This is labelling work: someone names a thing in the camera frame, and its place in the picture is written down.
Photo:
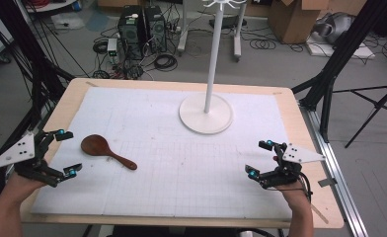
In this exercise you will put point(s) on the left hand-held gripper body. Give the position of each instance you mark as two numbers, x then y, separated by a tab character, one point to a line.
15	152

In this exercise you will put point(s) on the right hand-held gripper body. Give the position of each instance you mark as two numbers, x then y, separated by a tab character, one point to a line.
296	154

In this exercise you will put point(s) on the brown wooden spoon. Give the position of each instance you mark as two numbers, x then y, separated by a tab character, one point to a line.
97	147

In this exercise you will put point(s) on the white hook stand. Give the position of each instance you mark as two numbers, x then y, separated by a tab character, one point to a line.
205	113

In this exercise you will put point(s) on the person's left hand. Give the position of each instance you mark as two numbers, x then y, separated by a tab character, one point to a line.
23	184

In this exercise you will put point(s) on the person's right hand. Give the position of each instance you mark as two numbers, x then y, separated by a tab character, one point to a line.
293	192

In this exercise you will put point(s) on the light wooden table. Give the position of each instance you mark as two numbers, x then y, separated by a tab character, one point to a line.
305	131

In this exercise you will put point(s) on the white grid mat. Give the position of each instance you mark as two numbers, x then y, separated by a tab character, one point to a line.
168	158

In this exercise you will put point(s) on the black tripod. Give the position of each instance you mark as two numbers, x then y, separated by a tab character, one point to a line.
375	105

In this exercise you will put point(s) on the person's dark clothing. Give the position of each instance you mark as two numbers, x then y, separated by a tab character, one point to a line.
175	232

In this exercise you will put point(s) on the small silver box device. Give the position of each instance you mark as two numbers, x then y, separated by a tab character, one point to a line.
112	46

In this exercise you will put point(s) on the white metal stand legs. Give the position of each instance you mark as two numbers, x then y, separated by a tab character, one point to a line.
237	39

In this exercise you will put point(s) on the white flat board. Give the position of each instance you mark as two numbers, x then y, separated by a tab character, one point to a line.
343	52

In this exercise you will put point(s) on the black computer tower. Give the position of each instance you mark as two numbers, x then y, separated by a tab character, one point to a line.
156	31
131	33

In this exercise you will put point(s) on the brown cardboard box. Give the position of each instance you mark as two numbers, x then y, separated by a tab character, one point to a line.
290	19

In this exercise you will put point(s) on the white round table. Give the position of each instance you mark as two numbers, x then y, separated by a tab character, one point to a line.
50	5

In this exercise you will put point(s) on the grey plastic device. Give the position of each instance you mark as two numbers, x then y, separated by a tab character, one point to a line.
334	26

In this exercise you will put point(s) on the grey metal bracket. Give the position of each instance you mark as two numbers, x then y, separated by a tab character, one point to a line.
327	182

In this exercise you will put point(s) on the aluminium rail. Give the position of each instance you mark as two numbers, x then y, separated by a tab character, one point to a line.
339	177

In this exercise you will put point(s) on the black frame post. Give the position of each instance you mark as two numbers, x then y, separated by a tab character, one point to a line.
20	49
343	49

